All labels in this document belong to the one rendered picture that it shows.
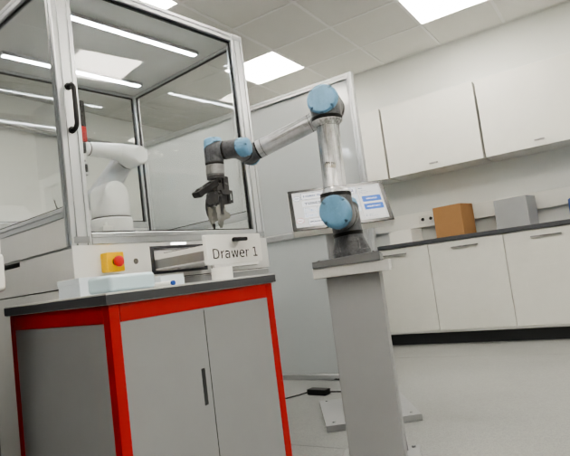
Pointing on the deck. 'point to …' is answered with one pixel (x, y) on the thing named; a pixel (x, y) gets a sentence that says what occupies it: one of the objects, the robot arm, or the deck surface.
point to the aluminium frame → (20, 234)
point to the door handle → (73, 106)
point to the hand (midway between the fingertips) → (216, 225)
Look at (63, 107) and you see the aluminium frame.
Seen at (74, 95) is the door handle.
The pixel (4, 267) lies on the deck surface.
